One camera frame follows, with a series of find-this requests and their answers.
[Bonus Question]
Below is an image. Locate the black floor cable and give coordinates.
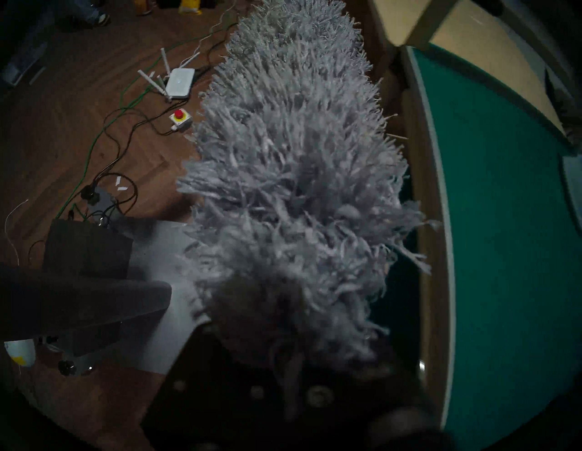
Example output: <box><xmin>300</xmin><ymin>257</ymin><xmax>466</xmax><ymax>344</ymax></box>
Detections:
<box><xmin>84</xmin><ymin>102</ymin><xmax>187</xmax><ymax>219</ymax></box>

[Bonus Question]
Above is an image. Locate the green floor cable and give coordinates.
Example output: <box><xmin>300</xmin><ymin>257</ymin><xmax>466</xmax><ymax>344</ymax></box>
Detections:
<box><xmin>55</xmin><ymin>27</ymin><xmax>237</xmax><ymax>219</ymax></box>

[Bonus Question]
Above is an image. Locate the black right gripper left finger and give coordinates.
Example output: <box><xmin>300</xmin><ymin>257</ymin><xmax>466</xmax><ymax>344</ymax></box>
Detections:
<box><xmin>141</xmin><ymin>324</ymin><xmax>292</xmax><ymax>451</ymax></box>

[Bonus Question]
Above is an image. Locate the grey fluffy duster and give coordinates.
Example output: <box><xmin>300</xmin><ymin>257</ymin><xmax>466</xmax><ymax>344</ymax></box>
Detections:
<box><xmin>176</xmin><ymin>0</ymin><xmax>442</xmax><ymax>410</ymax></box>

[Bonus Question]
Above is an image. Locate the person's shoe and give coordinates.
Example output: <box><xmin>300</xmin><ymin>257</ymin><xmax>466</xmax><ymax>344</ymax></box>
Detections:
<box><xmin>59</xmin><ymin>0</ymin><xmax>110</xmax><ymax>27</ymax></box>

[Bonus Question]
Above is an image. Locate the black robot torso column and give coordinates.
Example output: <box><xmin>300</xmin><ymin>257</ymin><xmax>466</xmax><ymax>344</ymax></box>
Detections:
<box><xmin>43</xmin><ymin>219</ymin><xmax>135</xmax><ymax>279</ymax></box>

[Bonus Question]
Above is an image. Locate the white wifi router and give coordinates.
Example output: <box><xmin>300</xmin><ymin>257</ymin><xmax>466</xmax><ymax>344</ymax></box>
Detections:
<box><xmin>138</xmin><ymin>48</ymin><xmax>196</xmax><ymax>101</ymax></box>

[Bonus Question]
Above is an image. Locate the grey flat floor device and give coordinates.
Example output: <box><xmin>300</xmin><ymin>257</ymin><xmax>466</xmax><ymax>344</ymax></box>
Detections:
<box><xmin>2</xmin><ymin>45</ymin><xmax>46</xmax><ymax>87</ymax></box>

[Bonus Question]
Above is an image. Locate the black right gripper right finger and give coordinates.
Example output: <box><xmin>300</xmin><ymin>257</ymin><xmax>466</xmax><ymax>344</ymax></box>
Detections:
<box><xmin>295</xmin><ymin>346</ymin><xmax>455</xmax><ymax>451</ymax></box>

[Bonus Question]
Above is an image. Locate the grey metal robot base plate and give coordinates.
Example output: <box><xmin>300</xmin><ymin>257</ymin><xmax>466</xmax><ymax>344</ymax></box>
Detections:
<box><xmin>59</xmin><ymin>186</ymin><xmax>210</xmax><ymax>377</ymax></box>

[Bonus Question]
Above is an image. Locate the red emergency stop button box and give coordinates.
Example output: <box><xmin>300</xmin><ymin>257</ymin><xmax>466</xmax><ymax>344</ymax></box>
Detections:
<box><xmin>169</xmin><ymin>108</ymin><xmax>193</xmax><ymax>132</ymax></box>

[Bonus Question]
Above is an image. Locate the white yellow round object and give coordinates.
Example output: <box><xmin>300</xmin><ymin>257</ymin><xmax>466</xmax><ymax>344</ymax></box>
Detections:
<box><xmin>5</xmin><ymin>339</ymin><xmax>36</xmax><ymax>368</ymax></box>

